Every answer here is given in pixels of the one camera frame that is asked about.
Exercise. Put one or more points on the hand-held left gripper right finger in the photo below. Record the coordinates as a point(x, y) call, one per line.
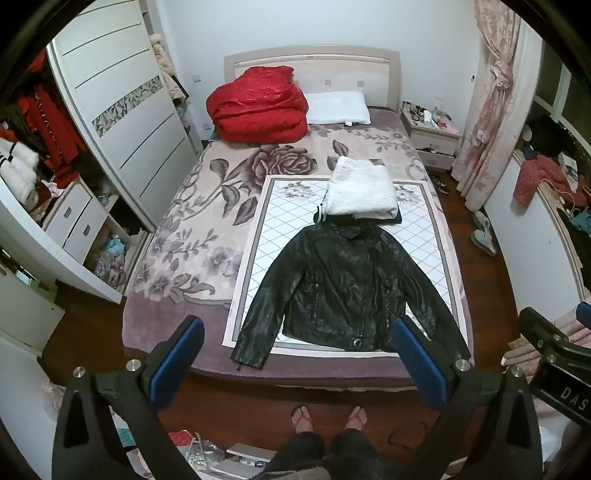
point(422, 364)

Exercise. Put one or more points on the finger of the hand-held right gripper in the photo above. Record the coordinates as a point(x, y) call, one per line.
point(535, 325)
point(584, 313)

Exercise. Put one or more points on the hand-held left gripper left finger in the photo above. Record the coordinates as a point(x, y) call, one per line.
point(178, 355)

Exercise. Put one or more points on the black leather jacket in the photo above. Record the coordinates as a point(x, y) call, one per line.
point(341, 286)

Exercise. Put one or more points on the pile of pink teal clothes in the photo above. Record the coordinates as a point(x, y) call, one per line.
point(108, 263)

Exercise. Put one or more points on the red hanging clothes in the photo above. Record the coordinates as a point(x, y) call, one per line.
point(48, 124)

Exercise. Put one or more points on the stack of pink cloths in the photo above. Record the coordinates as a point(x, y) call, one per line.
point(521, 350)

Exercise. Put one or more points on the red patterned box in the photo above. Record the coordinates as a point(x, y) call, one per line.
point(182, 437)

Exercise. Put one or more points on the person's right foot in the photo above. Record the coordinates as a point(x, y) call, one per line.
point(356, 419)

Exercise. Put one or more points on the person's foot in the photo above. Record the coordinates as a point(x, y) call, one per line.
point(356, 419)
point(301, 419)

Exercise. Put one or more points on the grey slipper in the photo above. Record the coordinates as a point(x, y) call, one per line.
point(482, 220)
point(484, 242)

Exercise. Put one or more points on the white cardboard box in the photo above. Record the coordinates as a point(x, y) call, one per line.
point(244, 452)

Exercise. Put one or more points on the person's dark pants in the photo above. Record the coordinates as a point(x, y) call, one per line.
point(341, 457)

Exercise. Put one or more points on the person's left foot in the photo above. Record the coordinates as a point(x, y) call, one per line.
point(301, 419)

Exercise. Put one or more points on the red padded garment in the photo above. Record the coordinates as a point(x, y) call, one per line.
point(540, 177)

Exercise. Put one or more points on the white low cabinet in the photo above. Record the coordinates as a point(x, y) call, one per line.
point(27, 314)

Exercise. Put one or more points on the dark shoe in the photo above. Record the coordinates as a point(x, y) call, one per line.
point(441, 185)

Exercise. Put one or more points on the white drawer unit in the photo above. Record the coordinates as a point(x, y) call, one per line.
point(76, 217)

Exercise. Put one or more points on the white quilted mat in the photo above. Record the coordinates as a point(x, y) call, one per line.
point(281, 217)

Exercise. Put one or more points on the white fluffy folded garment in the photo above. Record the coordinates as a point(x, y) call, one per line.
point(360, 187)

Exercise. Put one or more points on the white wardrobe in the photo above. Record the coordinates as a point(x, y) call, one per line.
point(18, 226)

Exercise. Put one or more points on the white nightstand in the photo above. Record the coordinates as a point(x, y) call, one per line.
point(431, 143)

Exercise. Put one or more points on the pink floral curtain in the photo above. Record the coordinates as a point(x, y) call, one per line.
point(489, 115)

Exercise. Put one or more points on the pile of small toiletries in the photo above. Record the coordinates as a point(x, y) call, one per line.
point(427, 117)

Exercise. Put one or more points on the white fluffy coat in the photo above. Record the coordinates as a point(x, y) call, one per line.
point(18, 170)

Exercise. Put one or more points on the red quilt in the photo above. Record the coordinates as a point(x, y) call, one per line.
point(258, 108)

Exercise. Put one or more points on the white wardrobe sliding door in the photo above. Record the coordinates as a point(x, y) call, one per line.
point(124, 92)

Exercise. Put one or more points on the white pillow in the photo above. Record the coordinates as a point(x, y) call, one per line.
point(337, 108)

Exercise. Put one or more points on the beige plush toy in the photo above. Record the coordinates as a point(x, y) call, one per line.
point(161, 53)

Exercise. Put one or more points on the beige bed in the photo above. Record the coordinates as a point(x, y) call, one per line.
point(323, 60)

